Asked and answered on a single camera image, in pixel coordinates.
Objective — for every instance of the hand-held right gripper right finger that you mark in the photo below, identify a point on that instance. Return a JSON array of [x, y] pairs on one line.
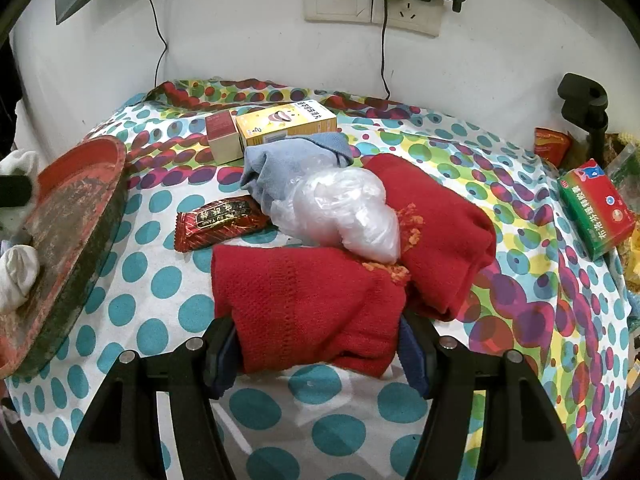
[[412, 360]]

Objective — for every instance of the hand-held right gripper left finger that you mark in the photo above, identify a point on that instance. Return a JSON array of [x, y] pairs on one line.
[[225, 360]]

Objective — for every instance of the red knit sock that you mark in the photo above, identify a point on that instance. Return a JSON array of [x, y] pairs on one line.
[[450, 240], [310, 310]]

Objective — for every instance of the worn red round tray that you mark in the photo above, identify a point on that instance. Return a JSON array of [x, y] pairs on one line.
[[70, 240]]

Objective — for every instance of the polka dot bedsheet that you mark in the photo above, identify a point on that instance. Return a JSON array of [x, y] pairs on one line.
[[150, 280]]

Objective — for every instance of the dark red snack packet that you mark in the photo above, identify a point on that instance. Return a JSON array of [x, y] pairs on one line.
[[215, 222]]

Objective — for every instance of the clear crumpled plastic bag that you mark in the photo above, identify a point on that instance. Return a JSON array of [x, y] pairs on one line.
[[345, 210]]

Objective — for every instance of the blue sock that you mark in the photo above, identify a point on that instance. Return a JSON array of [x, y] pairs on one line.
[[280, 165]]

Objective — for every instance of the small red beige box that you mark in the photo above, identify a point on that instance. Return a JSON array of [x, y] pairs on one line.
[[225, 140]]

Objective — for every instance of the white sock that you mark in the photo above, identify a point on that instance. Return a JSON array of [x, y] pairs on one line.
[[22, 162], [17, 270]]

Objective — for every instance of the red green medicine box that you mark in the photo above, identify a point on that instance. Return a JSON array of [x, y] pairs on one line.
[[597, 210]]

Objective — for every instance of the yellow carton box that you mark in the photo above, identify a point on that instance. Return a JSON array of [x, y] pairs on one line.
[[280, 127]]

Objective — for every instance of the red snack bag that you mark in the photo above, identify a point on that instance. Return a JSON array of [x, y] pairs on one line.
[[550, 146]]

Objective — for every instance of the clear bag of yellow snacks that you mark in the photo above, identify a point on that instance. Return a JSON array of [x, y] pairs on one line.
[[625, 170]]

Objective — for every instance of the black clamp stand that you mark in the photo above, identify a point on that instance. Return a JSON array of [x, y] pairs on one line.
[[582, 100]]

